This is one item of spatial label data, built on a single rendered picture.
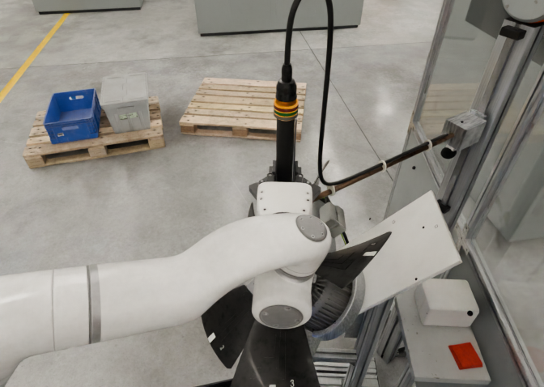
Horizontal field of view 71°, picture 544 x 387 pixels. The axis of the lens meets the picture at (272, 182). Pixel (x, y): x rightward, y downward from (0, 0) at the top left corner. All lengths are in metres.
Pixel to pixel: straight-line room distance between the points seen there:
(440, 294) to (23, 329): 1.26
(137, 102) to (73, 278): 3.22
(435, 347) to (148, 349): 1.57
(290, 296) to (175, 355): 1.89
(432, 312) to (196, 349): 1.40
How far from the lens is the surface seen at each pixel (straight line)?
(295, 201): 0.66
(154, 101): 4.30
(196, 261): 0.49
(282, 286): 0.53
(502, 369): 1.52
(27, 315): 0.48
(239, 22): 6.33
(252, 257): 0.46
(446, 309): 1.45
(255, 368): 1.04
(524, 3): 1.16
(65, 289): 0.48
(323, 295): 1.14
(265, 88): 4.37
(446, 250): 1.08
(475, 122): 1.21
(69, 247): 3.10
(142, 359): 2.42
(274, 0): 6.31
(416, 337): 1.49
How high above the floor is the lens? 2.11
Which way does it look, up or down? 41 degrees down
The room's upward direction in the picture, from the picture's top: straight up
